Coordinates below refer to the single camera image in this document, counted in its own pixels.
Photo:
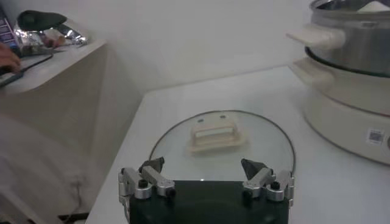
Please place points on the cream electric cooker base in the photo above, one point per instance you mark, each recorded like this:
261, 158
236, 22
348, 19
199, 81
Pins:
344, 115

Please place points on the person's bare hand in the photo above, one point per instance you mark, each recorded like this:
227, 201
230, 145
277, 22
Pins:
9, 59

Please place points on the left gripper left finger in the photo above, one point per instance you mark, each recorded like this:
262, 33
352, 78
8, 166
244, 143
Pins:
152, 182

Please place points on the white side desk with gadget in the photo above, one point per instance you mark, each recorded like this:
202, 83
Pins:
70, 85

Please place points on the perforated steel steamer basket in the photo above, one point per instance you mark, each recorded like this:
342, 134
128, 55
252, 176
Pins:
359, 45

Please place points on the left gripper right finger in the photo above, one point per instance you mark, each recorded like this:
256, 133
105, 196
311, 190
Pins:
262, 179

